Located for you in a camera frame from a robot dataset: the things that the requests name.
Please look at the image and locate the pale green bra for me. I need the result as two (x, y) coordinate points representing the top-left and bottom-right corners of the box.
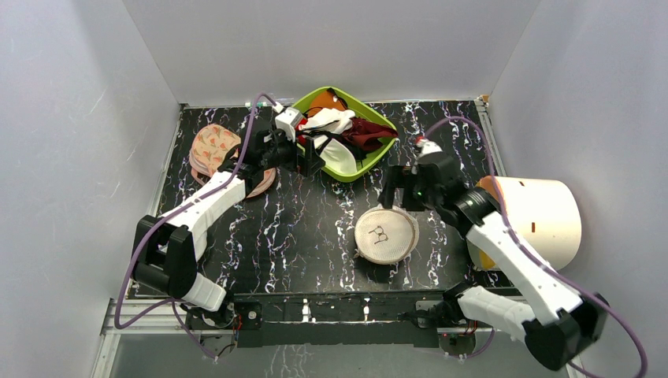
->
(314, 135), (358, 176)

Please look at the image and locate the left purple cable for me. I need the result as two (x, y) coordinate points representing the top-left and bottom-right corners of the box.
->
(113, 92), (283, 360)

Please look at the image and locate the pink floral laundry bag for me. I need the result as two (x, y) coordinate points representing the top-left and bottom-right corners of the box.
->
(188, 123), (276, 199)

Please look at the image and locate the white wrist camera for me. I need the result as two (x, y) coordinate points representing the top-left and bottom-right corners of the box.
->
(414, 136), (443, 159)
(274, 107), (305, 143)

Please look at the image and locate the orange bra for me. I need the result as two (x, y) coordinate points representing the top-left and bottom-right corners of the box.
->
(305, 88), (349, 118)

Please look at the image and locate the dark red bra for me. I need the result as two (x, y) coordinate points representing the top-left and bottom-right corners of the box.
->
(341, 117), (398, 152)

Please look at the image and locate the white mesh laundry bag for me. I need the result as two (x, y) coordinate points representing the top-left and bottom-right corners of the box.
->
(354, 206), (420, 265)

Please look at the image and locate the aluminium frame rail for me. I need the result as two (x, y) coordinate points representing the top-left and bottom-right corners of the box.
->
(91, 296), (587, 378)

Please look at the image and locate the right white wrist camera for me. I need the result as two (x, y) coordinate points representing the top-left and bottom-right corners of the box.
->
(414, 136), (443, 159)

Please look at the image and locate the white cylindrical drum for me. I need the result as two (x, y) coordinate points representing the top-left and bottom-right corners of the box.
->
(477, 176), (582, 271)

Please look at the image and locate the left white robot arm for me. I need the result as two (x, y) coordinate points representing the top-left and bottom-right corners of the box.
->
(130, 128), (325, 328)

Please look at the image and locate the green plastic basket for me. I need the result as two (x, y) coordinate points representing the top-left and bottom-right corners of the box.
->
(274, 87), (399, 183)

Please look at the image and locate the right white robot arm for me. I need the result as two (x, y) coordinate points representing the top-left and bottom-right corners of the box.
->
(378, 152), (607, 371)

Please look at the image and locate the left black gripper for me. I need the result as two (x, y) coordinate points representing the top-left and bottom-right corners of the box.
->
(260, 126), (325, 179)

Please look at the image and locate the red garment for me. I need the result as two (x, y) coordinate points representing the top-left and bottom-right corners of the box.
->
(295, 117), (308, 139)

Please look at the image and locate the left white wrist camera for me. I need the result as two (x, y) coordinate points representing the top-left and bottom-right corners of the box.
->
(274, 107), (305, 143)

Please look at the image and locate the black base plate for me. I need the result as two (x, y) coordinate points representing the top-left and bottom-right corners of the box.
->
(187, 291), (491, 354)

